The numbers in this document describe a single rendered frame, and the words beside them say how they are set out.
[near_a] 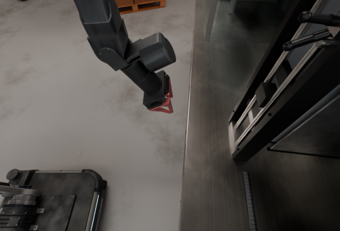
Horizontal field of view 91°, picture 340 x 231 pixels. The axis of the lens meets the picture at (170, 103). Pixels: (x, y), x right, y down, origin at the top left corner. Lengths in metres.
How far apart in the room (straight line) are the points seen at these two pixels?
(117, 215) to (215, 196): 1.04
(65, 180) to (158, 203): 0.68
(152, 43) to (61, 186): 1.24
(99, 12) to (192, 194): 0.52
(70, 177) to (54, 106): 0.98
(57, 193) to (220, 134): 1.14
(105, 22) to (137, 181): 1.33
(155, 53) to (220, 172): 0.43
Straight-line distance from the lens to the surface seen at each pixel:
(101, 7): 0.33
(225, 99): 0.76
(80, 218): 1.34
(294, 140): 0.65
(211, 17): 1.00
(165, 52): 0.36
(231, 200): 0.60
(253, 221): 0.61
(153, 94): 0.44
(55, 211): 1.40
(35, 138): 2.05
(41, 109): 2.24
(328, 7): 0.41
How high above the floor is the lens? 1.47
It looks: 54 degrees down
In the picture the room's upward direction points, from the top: straight up
